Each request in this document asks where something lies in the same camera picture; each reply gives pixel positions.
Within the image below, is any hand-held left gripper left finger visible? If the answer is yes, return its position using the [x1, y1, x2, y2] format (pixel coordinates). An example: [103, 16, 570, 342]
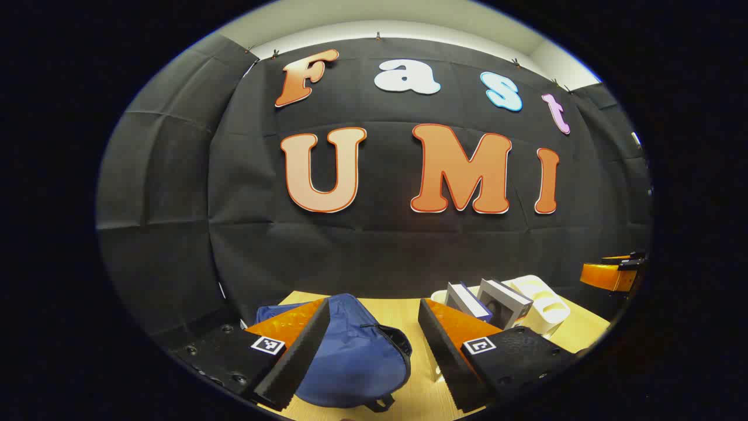
[169, 297, 331, 411]

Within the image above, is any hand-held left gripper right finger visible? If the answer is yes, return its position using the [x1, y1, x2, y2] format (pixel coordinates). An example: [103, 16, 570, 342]
[417, 297, 585, 413]

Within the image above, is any blue schoolbag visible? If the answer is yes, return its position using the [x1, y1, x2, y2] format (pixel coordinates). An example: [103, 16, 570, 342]
[256, 294, 413, 413]

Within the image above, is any blue cover book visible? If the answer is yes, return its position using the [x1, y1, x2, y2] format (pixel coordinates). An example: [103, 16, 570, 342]
[445, 282, 493, 322]

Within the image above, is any white bookshelf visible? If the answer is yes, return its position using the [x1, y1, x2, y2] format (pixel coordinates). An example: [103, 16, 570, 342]
[431, 275, 571, 384]

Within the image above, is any grey and white book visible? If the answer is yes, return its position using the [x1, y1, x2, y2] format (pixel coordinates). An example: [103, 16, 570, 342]
[477, 279, 534, 329]

